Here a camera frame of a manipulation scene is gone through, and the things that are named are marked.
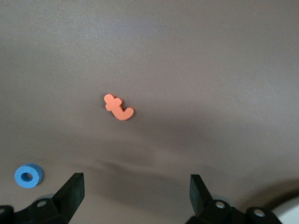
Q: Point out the orange foam letter t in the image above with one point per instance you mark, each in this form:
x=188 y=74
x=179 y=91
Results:
x=119 y=112

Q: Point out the blue foam letter o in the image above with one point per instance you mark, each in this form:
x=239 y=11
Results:
x=35 y=179

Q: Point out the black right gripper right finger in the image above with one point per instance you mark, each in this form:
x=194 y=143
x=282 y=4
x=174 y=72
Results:
x=210 y=214

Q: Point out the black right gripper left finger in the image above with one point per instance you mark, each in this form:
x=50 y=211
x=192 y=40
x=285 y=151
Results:
x=58 y=210

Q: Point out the beige round plate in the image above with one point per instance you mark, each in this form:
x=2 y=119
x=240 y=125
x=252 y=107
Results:
x=292 y=214

